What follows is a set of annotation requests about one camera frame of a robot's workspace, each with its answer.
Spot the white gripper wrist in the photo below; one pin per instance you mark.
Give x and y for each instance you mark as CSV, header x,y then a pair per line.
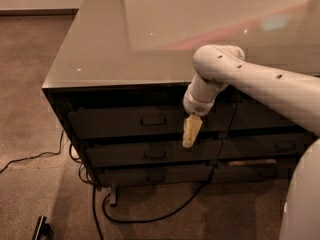
x,y
197,107

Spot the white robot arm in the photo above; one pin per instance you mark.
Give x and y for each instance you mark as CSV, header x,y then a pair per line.
x,y
293,95

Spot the dark cabinet with glossy top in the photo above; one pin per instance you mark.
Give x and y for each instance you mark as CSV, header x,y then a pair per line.
x,y
131,53

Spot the black object on floor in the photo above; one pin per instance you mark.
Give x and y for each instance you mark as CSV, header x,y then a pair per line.
x,y
42,228

